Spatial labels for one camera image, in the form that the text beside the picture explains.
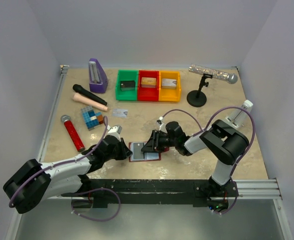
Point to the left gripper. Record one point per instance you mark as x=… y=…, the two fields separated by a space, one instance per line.
x=124 y=151

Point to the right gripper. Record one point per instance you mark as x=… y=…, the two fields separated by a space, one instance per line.
x=154 y=144

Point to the red leather card holder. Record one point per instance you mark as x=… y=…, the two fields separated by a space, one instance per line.
x=148 y=156

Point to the blue credit card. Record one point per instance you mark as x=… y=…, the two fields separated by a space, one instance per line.
x=120 y=113

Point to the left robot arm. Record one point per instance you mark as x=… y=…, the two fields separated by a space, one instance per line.
x=34 y=182

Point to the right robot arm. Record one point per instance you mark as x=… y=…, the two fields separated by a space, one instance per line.
x=225 y=142

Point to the gold card stack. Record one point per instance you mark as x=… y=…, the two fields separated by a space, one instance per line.
x=148 y=82

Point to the silver card stack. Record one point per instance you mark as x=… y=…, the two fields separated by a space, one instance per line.
x=168 y=83

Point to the black card stack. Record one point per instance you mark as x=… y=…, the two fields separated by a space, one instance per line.
x=127 y=85

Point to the blue toy brick block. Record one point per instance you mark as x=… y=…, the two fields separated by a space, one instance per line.
x=91 y=118

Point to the yellow plastic bin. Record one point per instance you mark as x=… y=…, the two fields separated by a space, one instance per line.
x=170 y=95

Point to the red glitter microphone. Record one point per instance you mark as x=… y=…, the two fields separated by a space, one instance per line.
x=66 y=120

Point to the black microphone stand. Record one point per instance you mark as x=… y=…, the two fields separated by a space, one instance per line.
x=197 y=98

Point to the red plastic bin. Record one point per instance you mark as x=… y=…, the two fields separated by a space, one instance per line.
x=148 y=94

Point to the pink microphone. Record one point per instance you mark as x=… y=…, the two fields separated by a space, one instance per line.
x=79 y=98

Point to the green plastic bin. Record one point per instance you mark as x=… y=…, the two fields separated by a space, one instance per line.
x=126 y=75

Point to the purple metronome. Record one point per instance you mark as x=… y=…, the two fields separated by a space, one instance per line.
x=98 y=80

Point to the black microphone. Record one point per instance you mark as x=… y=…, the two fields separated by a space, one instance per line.
x=79 y=89

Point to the white metronome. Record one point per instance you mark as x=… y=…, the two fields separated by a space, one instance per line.
x=238 y=117

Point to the silver glitter microphone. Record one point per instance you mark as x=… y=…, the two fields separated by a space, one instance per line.
x=216 y=74

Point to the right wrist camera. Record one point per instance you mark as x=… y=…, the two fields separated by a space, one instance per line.
x=161 y=124

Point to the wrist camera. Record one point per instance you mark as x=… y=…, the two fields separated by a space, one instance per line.
x=115 y=131
x=161 y=124

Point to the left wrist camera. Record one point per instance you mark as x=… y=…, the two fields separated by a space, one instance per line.
x=115 y=131

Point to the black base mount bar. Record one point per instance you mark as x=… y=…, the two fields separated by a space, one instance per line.
x=195 y=192

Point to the aluminium frame rail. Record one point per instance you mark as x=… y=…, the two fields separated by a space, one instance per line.
x=47 y=132

